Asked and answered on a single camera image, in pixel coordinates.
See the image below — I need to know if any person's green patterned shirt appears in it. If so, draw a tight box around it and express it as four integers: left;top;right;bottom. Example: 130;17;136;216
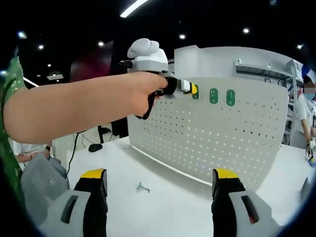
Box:
0;47;26;206

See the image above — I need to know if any dark red ceiling panel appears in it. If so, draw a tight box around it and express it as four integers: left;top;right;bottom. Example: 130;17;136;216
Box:
70;40;115;83

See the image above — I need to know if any person's left hand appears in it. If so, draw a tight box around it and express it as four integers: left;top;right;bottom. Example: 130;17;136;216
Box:
127;71;170;117

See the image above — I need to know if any black wrist strap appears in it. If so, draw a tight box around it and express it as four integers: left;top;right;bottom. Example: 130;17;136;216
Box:
137;90;159;121

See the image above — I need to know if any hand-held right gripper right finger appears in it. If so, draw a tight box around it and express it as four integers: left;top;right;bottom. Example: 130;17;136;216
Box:
211;168;281;237

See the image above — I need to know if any grey metal shelf rack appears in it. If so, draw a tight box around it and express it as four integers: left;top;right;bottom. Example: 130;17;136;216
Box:
234;59;301;82

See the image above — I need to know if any white ceiling light strip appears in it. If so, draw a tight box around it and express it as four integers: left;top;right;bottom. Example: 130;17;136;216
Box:
119;0;149;18

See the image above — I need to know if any black computer tower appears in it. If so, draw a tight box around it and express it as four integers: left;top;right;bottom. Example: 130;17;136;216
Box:
111;118;129;138

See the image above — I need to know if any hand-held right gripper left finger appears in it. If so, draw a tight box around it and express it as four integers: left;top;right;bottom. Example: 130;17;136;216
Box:
39;168;109;237

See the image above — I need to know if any black computer mouse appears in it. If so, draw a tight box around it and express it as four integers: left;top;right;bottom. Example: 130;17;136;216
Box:
88;143;103;153

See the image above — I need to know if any white perforated mounting plate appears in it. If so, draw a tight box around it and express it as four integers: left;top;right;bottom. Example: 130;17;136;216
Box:
122;77;290;196

